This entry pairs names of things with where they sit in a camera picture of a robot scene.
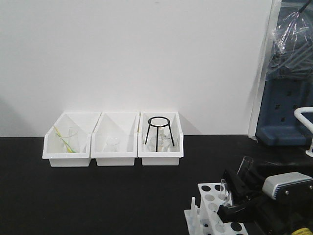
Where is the middle white storage bin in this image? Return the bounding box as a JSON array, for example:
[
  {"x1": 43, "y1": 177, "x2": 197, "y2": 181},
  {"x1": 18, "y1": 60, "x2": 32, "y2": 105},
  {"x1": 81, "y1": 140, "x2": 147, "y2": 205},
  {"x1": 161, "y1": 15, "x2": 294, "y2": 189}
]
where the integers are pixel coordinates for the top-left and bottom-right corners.
[{"x1": 91, "y1": 112, "x2": 139, "y2": 166}]

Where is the white storage bin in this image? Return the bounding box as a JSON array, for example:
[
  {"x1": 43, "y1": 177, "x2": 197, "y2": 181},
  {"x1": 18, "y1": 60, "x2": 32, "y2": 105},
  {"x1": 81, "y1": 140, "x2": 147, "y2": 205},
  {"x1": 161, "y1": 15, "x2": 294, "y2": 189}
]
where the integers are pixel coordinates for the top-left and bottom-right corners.
[
  {"x1": 137, "y1": 112, "x2": 184, "y2": 165},
  {"x1": 42, "y1": 112, "x2": 101, "y2": 167},
  {"x1": 91, "y1": 112, "x2": 139, "y2": 166}
]

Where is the left white storage bin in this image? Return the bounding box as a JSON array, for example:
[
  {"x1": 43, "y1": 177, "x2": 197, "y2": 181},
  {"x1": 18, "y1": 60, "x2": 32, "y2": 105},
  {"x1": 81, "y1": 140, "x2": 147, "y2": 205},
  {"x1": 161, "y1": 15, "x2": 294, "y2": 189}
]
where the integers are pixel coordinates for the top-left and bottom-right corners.
[{"x1": 42, "y1": 112, "x2": 101, "y2": 167}]

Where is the clear glass test tube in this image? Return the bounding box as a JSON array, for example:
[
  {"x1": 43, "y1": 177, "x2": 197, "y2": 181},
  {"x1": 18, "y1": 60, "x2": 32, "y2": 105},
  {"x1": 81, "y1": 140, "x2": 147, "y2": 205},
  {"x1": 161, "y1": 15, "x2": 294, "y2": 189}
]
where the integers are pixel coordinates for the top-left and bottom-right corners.
[{"x1": 237, "y1": 156, "x2": 254, "y2": 182}]

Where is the black wire tripod stand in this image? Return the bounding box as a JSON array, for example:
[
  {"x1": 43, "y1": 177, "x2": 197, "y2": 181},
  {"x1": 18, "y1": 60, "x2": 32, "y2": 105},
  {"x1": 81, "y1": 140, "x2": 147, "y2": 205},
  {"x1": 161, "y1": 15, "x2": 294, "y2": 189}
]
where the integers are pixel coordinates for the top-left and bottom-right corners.
[{"x1": 144, "y1": 116, "x2": 175, "y2": 147}]

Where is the white faucet pipe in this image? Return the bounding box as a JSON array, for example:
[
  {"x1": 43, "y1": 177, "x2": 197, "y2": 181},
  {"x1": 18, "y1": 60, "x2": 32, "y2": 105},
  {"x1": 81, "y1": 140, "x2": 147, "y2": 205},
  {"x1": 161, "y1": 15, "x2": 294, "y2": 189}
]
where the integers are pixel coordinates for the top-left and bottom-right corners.
[{"x1": 293, "y1": 107, "x2": 313, "y2": 157}]

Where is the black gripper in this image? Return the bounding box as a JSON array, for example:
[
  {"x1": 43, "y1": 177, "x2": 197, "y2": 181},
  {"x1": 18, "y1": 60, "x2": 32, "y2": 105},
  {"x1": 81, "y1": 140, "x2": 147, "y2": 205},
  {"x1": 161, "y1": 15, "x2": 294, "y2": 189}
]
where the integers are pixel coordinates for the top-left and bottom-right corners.
[{"x1": 217, "y1": 166, "x2": 313, "y2": 235}]

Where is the right white storage bin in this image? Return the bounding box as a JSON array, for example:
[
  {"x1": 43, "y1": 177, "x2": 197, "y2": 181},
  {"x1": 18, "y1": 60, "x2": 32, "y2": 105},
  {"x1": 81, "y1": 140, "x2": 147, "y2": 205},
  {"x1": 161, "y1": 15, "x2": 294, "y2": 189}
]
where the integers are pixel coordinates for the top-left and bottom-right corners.
[{"x1": 137, "y1": 112, "x2": 184, "y2": 165}]

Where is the clear plastic bag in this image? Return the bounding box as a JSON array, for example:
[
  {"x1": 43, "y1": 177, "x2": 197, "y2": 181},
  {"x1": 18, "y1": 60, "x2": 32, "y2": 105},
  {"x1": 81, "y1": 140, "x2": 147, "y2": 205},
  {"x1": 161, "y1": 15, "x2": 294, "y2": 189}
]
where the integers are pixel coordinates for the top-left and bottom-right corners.
[{"x1": 266, "y1": 4, "x2": 313, "y2": 81}]

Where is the glass flask middle bin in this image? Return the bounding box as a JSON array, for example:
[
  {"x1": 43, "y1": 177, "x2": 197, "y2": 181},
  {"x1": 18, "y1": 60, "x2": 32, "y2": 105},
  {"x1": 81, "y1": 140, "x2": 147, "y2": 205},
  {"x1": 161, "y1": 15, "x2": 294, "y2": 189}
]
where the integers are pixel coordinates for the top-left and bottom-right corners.
[{"x1": 103, "y1": 137, "x2": 120, "y2": 152}]

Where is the yellow green tubing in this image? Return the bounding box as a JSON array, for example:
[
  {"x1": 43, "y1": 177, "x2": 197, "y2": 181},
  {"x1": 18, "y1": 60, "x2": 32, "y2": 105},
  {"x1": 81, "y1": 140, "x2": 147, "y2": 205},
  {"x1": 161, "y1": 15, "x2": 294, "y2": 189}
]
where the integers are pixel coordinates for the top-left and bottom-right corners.
[{"x1": 53, "y1": 125, "x2": 76, "y2": 153}]

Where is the clear test tube in rack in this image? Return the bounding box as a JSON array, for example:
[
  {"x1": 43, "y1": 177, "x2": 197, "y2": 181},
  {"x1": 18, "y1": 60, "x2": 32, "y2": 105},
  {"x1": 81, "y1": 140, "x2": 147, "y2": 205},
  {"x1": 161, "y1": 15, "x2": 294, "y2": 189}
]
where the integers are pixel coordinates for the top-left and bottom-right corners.
[{"x1": 219, "y1": 178, "x2": 231, "y2": 206}]

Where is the blue pegboard drying rack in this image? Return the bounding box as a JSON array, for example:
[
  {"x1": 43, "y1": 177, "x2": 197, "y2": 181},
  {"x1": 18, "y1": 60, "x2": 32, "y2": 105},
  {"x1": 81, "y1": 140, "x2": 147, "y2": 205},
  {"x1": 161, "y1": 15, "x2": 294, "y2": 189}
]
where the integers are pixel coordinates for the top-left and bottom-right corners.
[{"x1": 255, "y1": 0, "x2": 313, "y2": 147}]

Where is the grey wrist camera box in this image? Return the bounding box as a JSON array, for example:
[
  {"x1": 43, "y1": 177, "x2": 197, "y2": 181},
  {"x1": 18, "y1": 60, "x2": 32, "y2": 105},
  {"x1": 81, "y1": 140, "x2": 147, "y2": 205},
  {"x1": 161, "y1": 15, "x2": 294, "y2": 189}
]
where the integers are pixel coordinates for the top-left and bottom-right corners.
[{"x1": 262, "y1": 172, "x2": 313, "y2": 203}]

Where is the glass beaker left bin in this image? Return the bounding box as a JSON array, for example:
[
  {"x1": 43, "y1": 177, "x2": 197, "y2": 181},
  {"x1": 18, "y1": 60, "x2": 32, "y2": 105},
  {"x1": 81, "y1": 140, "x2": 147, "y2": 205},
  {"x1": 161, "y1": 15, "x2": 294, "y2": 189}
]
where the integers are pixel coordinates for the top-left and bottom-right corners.
[{"x1": 64, "y1": 127, "x2": 80, "y2": 153}]

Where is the glass flask right bin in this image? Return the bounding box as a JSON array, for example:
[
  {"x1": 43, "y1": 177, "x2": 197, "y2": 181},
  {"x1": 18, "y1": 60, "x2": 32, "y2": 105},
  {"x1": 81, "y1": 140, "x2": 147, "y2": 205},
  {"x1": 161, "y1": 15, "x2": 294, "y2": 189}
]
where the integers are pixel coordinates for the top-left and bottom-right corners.
[{"x1": 148, "y1": 133, "x2": 172, "y2": 152}]

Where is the glass flask bin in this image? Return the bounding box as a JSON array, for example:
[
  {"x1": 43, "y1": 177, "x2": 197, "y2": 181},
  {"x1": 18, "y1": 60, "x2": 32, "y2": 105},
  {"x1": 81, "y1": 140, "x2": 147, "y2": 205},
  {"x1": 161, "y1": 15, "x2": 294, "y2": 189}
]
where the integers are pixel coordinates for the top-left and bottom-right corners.
[
  {"x1": 103, "y1": 137, "x2": 120, "y2": 152},
  {"x1": 148, "y1": 133, "x2": 172, "y2": 152}
]

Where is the white test tube rack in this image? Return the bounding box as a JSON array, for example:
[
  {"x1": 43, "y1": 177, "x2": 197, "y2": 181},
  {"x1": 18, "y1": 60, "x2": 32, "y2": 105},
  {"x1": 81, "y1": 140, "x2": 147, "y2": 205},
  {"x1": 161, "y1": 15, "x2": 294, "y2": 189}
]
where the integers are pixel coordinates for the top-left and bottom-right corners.
[{"x1": 184, "y1": 183, "x2": 248, "y2": 235}]

